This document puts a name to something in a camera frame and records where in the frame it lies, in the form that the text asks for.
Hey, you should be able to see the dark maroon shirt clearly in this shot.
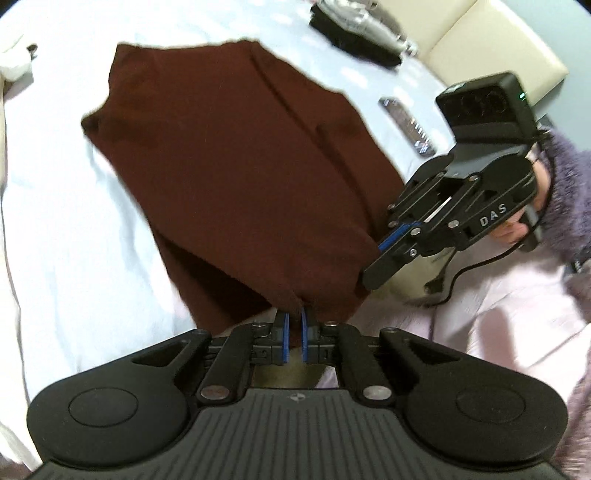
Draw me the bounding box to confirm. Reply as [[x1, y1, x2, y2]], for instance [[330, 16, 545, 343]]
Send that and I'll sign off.
[[82, 40, 404, 334]]

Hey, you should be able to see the person right hand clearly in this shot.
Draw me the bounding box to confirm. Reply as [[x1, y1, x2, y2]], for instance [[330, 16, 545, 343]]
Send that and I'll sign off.
[[490, 144, 551, 244]]

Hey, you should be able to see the smartphone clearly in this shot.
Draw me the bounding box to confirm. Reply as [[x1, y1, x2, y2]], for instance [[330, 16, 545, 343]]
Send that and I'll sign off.
[[379, 97, 436, 159]]

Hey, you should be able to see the purple fleece sleeve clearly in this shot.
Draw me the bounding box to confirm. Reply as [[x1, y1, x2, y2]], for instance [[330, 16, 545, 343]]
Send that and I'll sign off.
[[541, 130, 590, 263]]

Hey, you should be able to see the beige padded headboard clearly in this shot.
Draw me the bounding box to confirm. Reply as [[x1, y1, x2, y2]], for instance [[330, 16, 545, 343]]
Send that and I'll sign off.
[[381, 1, 569, 118]]

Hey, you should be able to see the polka dot bed sheet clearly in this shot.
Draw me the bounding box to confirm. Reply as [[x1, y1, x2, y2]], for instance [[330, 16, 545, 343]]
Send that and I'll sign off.
[[1, 1, 452, 469]]

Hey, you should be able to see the white folded garment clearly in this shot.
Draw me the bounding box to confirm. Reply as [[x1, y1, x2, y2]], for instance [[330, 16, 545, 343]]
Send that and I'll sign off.
[[315, 0, 419, 56]]

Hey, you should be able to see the black folded garment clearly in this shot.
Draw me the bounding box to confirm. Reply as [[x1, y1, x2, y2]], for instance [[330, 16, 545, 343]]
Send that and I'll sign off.
[[308, 4, 402, 69]]

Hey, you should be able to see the white crumpled garment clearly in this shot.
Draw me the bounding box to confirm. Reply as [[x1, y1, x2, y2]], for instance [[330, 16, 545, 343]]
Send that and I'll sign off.
[[0, 38, 38, 83]]

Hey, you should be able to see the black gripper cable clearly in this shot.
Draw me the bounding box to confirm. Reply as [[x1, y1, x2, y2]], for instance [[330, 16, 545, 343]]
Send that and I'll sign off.
[[424, 221, 544, 308]]

